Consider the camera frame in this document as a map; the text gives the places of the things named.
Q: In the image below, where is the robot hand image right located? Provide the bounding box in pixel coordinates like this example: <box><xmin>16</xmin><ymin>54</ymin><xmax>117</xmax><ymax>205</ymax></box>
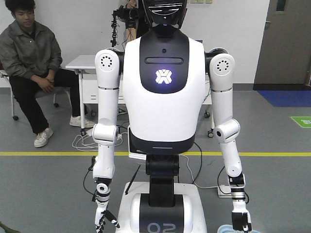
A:
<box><xmin>231</xmin><ymin>201</ymin><xmax>252</xmax><ymax>232</ymax></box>

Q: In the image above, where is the robot hand image left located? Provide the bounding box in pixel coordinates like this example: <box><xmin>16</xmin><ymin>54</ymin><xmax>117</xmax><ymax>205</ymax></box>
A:
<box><xmin>94</xmin><ymin>200</ymin><xmax>120</xmax><ymax>233</ymax></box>

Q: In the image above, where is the white floor pedal box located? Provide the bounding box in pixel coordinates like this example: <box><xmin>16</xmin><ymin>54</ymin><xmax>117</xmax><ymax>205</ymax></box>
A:
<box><xmin>217</xmin><ymin>185</ymin><xmax>231</xmax><ymax>198</ymax></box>

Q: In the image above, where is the blue basket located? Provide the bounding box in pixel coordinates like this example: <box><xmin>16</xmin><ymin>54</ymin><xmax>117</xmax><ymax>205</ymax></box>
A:
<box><xmin>217</xmin><ymin>224</ymin><xmax>260</xmax><ymax>233</ymax></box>

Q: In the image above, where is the seated person grey jacket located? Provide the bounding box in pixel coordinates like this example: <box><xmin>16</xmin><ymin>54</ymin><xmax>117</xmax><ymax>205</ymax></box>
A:
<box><xmin>0</xmin><ymin>0</ymin><xmax>81</xmax><ymax>148</ymax></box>

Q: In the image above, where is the white robot arm image right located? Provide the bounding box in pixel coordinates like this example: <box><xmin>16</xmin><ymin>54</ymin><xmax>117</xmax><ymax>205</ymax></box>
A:
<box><xmin>206</xmin><ymin>48</ymin><xmax>248</xmax><ymax>214</ymax></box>

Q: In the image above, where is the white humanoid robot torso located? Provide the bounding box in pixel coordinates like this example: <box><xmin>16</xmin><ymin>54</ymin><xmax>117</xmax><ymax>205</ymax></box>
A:
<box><xmin>122</xmin><ymin>0</ymin><xmax>205</xmax><ymax>155</ymax></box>

